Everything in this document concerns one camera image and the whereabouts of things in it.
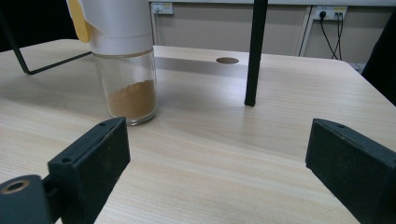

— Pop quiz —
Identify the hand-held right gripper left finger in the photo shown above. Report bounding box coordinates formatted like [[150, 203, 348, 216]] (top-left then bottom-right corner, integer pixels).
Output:
[[43, 117, 131, 224]]

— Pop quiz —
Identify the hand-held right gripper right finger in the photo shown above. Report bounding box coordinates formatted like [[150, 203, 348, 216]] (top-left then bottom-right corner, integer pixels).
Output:
[[304, 118, 396, 224]]

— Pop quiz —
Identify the glass spice jar white lid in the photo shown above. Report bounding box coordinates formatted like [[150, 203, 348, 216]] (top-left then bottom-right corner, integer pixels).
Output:
[[65, 0, 158, 127]]

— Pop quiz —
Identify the dark curtain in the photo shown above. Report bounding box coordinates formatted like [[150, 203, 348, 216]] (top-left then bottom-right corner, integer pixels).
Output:
[[361, 8, 396, 106], [0, 0, 78, 53]]

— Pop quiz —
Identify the white conduit under socket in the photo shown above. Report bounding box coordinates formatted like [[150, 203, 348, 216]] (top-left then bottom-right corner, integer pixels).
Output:
[[151, 13, 160, 46]]

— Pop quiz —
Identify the black wire shelf leg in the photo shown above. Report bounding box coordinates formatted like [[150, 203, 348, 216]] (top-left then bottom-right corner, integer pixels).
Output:
[[0, 8, 93, 76]]

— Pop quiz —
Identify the black cable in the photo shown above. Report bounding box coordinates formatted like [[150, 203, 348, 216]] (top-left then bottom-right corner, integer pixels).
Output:
[[319, 11, 340, 61], [335, 12, 344, 61]]

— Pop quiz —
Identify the white vertical cable trunking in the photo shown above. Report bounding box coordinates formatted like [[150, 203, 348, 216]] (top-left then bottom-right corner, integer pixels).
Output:
[[298, 6, 313, 58]]

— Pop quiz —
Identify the black metal post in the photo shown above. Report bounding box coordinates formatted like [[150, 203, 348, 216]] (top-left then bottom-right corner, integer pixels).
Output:
[[244, 0, 269, 107]]

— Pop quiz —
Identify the white wall socket with plugs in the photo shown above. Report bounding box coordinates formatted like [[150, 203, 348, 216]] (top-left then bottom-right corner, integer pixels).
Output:
[[313, 6, 348, 21]]

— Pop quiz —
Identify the round cable hole cover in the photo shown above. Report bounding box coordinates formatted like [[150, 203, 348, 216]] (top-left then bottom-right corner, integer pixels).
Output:
[[215, 56, 240, 65]]

